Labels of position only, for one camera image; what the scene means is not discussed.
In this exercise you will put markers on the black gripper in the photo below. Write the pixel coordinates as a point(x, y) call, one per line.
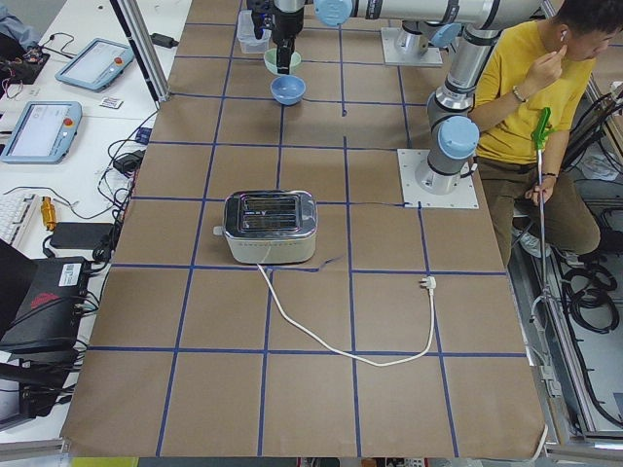
point(287, 26)

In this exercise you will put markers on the green bowl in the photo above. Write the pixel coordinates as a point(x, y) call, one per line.
point(281, 64)

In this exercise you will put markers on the blue bowl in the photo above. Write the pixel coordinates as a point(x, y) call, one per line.
point(288, 89)

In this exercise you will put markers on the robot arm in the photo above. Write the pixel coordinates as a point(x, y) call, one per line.
point(454, 136)
point(440, 33)

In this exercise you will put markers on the clear plastic food container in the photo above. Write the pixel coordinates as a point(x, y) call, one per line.
point(247, 41)

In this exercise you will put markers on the black power adapter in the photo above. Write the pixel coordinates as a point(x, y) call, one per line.
point(164, 41)

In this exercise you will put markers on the silver two-slot toaster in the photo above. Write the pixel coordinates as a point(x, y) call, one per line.
point(272, 227)

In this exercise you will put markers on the far teach pendant tablet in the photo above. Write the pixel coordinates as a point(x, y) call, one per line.
point(97, 65)

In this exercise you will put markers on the teach pendant tablet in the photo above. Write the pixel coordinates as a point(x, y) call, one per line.
point(97, 65)
point(44, 132)

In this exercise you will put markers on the near teach pendant tablet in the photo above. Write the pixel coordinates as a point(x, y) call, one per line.
point(44, 132)

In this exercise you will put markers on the person in yellow shirt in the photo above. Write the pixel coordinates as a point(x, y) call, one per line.
point(525, 103)

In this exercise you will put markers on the white keyboard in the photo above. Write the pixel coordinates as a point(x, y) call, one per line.
point(19, 213)

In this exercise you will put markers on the black computer box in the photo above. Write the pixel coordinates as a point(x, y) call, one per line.
point(39, 302)

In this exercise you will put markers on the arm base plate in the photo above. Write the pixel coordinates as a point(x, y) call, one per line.
point(402, 48)
point(422, 187)

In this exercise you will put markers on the aluminium frame post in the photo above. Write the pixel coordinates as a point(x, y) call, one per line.
point(130, 19)

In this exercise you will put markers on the green handled grabber stick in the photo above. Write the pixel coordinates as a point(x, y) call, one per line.
point(539, 138)

